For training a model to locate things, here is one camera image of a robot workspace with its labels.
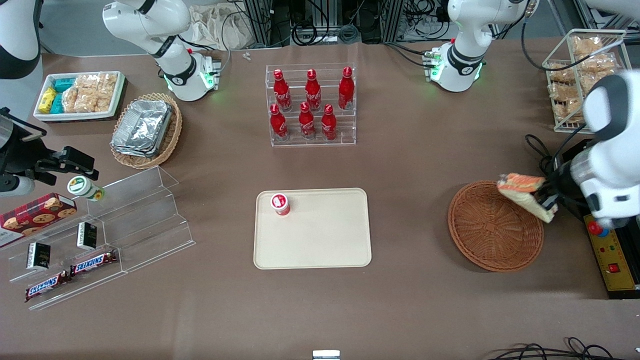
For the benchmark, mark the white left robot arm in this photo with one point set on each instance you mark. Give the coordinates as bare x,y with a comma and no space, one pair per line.
615,170

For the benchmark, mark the oval light wicker basket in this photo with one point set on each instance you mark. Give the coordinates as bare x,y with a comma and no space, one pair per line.
172,135

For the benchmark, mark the round brown wicker basket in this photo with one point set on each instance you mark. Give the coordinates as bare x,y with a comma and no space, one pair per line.
492,230

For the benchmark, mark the black yellow control box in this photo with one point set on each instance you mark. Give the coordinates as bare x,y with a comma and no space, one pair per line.
612,265

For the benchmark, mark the red white yogurt cup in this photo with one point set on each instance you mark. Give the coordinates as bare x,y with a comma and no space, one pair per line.
280,204

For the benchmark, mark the aluminium frame post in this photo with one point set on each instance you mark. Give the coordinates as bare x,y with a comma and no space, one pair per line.
392,20
260,22

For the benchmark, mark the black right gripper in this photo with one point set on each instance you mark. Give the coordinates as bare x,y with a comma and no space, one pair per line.
21,151

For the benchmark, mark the green white sunflower cup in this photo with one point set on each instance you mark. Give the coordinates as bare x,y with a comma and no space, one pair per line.
80,186

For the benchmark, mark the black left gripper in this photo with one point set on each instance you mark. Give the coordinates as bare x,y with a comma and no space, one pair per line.
562,183

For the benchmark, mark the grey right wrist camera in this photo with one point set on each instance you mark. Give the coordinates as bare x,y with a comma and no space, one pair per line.
15,185

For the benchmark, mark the white rectangular snack tray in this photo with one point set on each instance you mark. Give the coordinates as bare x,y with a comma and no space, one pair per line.
118,95

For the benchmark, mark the small white metal bracket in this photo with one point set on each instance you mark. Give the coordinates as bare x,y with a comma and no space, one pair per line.
326,355

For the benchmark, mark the Snickers chocolate bar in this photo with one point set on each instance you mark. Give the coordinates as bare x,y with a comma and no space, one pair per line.
47,286
93,263

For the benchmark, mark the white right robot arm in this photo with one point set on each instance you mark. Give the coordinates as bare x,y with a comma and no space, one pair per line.
172,75

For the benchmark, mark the triangular sandwich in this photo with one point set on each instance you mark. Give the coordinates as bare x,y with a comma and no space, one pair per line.
520,185

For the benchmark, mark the aluminium foil container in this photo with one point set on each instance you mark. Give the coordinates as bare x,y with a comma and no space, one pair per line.
145,122
132,152

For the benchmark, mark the clear acrylic stepped stand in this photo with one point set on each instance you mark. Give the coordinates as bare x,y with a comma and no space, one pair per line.
60,240
150,225

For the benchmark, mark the clear acrylic bottle rack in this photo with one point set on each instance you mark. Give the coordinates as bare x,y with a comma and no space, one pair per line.
350,127

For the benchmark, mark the red plaid cookie box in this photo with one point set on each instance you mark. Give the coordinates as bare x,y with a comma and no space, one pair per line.
35,216

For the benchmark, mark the teal snack packet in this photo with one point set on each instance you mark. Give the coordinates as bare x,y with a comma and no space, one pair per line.
65,84
58,104

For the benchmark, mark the clear rice cracker bag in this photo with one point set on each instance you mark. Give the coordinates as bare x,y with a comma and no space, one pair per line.
92,103
87,81
71,101
107,84

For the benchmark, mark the small black chocolate box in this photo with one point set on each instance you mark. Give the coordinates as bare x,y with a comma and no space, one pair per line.
87,236
38,255

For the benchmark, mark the yellow snack packet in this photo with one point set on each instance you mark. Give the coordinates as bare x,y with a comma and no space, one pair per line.
47,100

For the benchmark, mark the beige plastic tray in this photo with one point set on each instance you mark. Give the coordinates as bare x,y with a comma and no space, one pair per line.
325,235

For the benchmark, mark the beige cloth bag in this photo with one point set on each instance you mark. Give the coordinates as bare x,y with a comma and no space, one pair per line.
215,27

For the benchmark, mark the red cola bottle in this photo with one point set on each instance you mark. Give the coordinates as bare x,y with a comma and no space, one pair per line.
278,124
282,92
313,92
346,90
306,122
328,124

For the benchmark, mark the clear bagged pastry snack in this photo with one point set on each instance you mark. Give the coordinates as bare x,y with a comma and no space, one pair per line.
562,92
590,80
570,110
587,45
596,62
561,74

